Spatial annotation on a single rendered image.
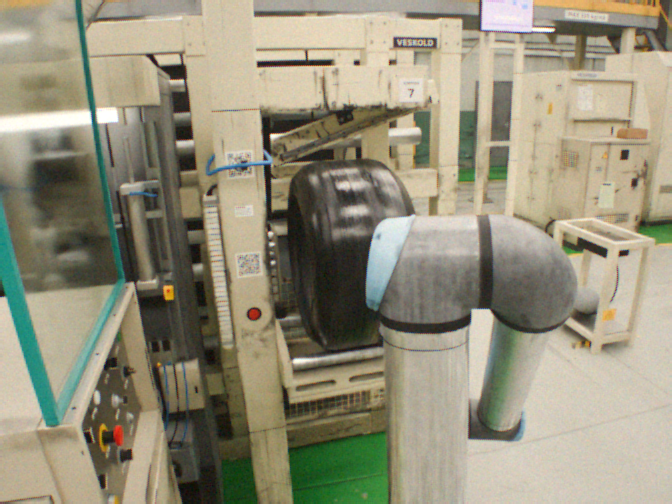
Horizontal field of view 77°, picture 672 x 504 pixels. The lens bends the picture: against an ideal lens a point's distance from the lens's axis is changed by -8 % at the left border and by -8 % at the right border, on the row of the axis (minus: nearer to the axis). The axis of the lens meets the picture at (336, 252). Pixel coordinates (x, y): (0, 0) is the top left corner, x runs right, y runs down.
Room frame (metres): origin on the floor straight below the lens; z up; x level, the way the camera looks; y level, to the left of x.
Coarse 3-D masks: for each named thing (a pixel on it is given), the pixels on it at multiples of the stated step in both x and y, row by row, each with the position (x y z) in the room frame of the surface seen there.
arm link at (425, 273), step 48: (384, 240) 0.51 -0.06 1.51; (432, 240) 0.49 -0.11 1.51; (480, 240) 0.48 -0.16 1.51; (384, 288) 0.49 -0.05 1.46; (432, 288) 0.47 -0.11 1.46; (480, 288) 0.46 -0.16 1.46; (384, 336) 0.51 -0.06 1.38; (432, 336) 0.46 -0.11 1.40; (432, 384) 0.46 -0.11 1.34; (432, 432) 0.45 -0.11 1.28; (432, 480) 0.43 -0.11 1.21
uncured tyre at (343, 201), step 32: (352, 160) 1.40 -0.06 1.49; (288, 192) 1.54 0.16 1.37; (320, 192) 1.22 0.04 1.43; (352, 192) 1.22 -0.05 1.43; (384, 192) 1.24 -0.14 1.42; (288, 224) 1.56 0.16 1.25; (320, 224) 1.16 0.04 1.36; (352, 224) 1.15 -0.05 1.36; (320, 256) 1.13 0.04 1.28; (352, 256) 1.11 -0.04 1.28; (320, 288) 1.12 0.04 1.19; (352, 288) 1.10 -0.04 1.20; (320, 320) 1.14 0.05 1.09; (352, 320) 1.11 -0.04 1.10
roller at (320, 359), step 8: (376, 344) 1.28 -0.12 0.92; (320, 352) 1.24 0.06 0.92; (328, 352) 1.24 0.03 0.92; (336, 352) 1.24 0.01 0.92; (344, 352) 1.25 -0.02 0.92; (352, 352) 1.25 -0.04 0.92; (360, 352) 1.25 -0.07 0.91; (368, 352) 1.26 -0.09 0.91; (376, 352) 1.26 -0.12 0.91; (296, 360) 1.21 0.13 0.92; (304, 360) 1.21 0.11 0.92; (312, 360) 1.21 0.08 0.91; (320, 360) 1.22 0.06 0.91; (328, 360) 1.22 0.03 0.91; (336, 360) 1.23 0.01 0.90; (344, 360) 1.24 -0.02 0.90; (352, 360) 1.24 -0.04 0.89; (296, 368) 1.20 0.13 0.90; (304, 368) 1.21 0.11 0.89
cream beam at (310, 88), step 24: (264, 72) 1.53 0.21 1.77; (288, 72) 1.55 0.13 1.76; (312, 72) 1.57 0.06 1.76; (336, 72) 1.58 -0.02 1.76; (360, 72) 1.60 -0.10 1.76; (384, 72) 1.62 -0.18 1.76; (408, 72) 1.65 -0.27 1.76; (264, 96) 1.53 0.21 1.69; (288, 96) 1.54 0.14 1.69; (312, 96) 1.56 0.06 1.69; (336, 96) 1.58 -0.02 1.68; (360, 96) 1.60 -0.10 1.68; (384, 96) 1.63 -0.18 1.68
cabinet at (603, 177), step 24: (576, 144) 4.89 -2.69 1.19; (600, 144) 4.73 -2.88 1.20; (624, 144) 4.82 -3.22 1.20; (648, 144) 4.88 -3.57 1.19; (576, 168) 4.85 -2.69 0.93; (600, 168) 4.73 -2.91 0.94; (624, 168) 4.80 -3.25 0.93; (552, 192) 5.22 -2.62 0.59; (576, 192) 4.81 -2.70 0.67; (600, 192) 4.74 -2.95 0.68; (624, 192) 4.81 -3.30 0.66; (552, 216) 5.17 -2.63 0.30; (576, 216) 4.76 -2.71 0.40; (600, 216) 4.75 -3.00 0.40; (624, 216) 4.82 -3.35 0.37; (576, 240) 4.72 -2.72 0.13
